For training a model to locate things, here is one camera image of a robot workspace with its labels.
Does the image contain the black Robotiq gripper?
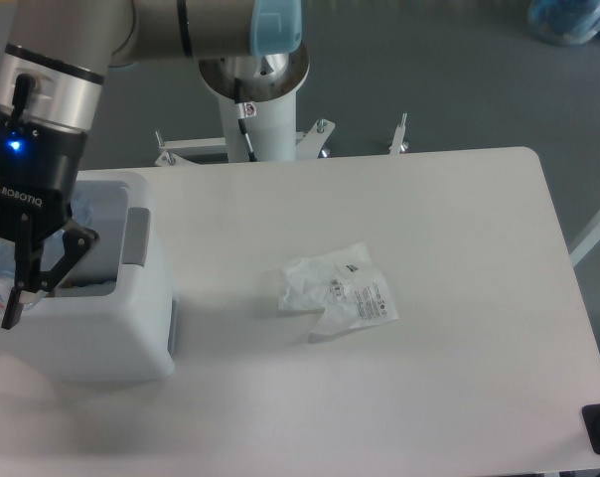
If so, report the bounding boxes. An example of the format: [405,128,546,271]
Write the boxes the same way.
[0,104,100,331]

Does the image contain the crushed clear plastic bottle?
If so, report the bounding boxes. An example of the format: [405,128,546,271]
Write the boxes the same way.
[0,189,93,318]

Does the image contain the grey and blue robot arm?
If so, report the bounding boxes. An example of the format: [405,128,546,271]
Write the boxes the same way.
[0,1,302,330]

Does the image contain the trash inside can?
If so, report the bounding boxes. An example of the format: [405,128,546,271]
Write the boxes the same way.
[55,280,116,298]

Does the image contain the white plastic trash can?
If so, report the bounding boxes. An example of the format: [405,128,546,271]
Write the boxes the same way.
[0,171,178,382]

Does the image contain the crumpled clear plastic bag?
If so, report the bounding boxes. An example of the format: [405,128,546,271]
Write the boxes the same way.
[278,242,398,338]

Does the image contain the blue plastic bag on floor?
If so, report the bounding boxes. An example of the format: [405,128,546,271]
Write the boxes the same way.
[526,1,600,47]

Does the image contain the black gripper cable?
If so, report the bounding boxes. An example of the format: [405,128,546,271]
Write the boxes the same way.
[7,73,37,125]

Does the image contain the white pedestal base frame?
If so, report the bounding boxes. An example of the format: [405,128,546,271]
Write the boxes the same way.
[153,112,410,167]

